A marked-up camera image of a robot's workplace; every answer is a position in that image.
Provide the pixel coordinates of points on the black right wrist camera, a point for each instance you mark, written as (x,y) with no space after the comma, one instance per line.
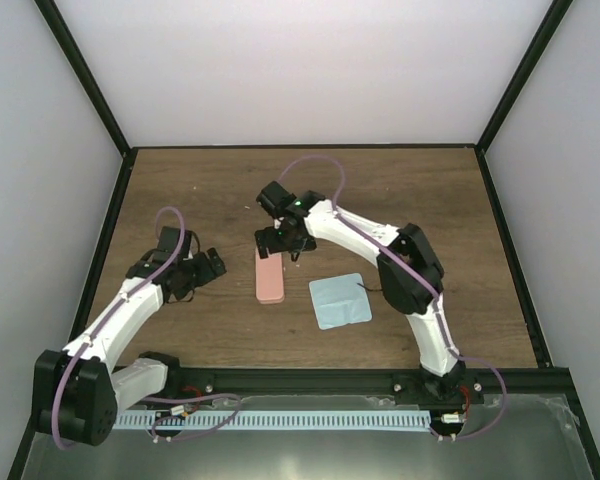
(274,199)

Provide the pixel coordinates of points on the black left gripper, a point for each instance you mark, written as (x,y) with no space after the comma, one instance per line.
(208,273)

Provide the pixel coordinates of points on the black right rear frame post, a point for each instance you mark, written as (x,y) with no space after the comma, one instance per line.
(538,44)

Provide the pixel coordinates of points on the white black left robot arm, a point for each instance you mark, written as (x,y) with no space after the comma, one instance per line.
(78,392)

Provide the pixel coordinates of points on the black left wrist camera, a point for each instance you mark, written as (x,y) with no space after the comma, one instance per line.
(168,240)

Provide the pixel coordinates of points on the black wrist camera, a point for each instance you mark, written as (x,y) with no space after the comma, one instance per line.
(168,240)
(274,199)

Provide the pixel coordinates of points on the pink glasses case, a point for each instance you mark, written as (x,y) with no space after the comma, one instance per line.
(269,279)

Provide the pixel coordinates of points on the light blue slotted cable duct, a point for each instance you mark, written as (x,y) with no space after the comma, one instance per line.
(347,420)

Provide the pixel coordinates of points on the black left rear frame post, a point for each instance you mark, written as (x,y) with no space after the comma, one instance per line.
(71,50)

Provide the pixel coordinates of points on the black front mounting rail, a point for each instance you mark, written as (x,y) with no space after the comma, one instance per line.
(406,386)

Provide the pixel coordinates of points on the metal front tray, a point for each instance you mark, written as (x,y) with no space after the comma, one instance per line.
(536,438)

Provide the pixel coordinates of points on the light blue cleaning cloth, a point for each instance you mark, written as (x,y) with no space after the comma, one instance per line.
(340,301)

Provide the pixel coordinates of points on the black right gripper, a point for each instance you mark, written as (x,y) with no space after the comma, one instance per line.
(307,243)

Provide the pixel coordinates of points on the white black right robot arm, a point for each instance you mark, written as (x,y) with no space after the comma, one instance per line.
(410,273)

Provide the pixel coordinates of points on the black frame post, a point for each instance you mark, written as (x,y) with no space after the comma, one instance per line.
(538,44)
(71,50)

